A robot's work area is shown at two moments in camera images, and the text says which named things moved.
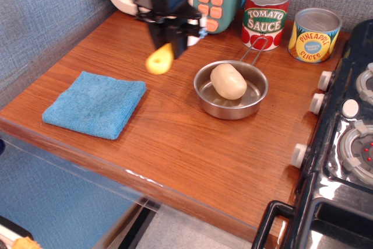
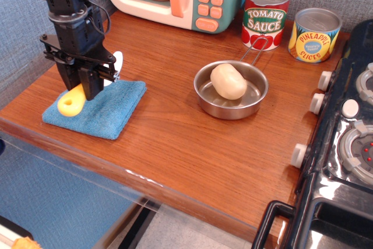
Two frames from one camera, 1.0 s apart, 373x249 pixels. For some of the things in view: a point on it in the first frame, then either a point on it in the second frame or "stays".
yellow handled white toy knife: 160,62 -> 73,102
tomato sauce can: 265,15 stays
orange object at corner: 25,243 stays
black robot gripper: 169,2 -> 78,38
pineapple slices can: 314,34 stays
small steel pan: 214,106 stays
